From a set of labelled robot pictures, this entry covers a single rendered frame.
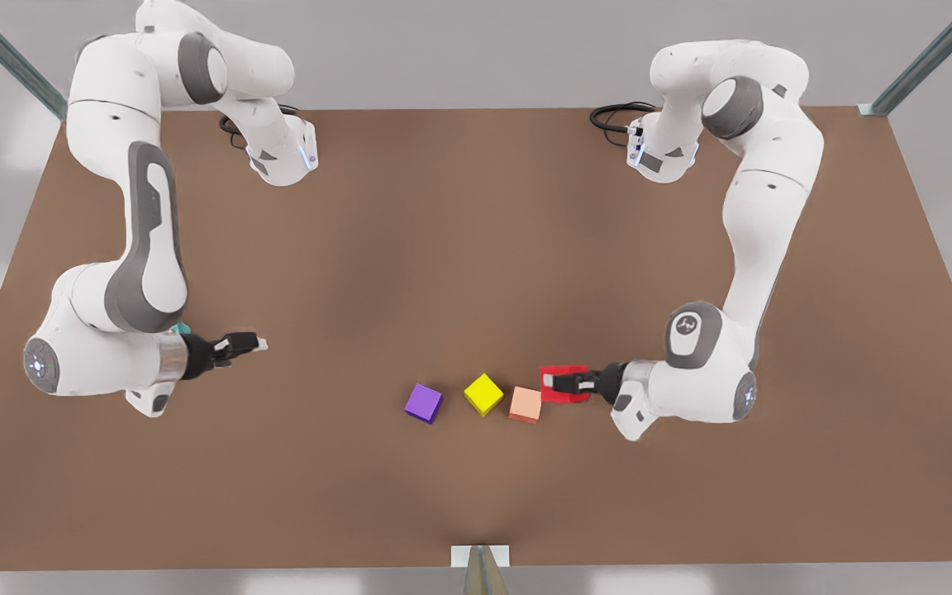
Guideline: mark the orange wooden cube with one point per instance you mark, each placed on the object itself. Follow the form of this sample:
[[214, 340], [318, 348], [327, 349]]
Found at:
[[525, 405]]

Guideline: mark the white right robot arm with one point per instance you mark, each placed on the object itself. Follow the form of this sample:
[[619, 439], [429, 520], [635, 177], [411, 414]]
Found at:
[[145, 248]]

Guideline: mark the silver frame post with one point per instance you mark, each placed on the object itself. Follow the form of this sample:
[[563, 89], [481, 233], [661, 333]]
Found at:
[[9, 56], [926, 59], [483, 570]]

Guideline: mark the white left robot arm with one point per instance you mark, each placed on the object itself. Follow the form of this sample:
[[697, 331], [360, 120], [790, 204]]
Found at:
[[761, 240]]

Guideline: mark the yellow wooden cube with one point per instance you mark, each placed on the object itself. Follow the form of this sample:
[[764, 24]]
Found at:
[[484, 393]]

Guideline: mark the purple wooden cube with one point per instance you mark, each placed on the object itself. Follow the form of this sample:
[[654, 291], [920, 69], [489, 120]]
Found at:
[[424, 402]]

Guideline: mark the red wooden cube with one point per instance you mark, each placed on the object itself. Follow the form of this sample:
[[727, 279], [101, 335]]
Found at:
[[563, 395]]

